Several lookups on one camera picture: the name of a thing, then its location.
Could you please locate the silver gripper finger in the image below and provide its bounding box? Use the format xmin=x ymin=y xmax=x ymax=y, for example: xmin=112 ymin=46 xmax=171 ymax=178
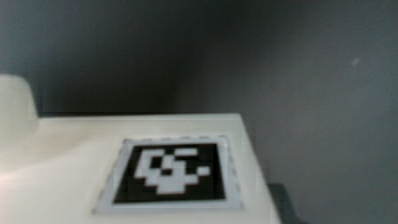
xmin=269 ymin=183 xmax=308 ymax=224

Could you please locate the white drawer tray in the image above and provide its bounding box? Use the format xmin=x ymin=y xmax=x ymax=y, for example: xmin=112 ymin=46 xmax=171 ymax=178
xmin=0 ymin=74 xmax=283 ymax=224

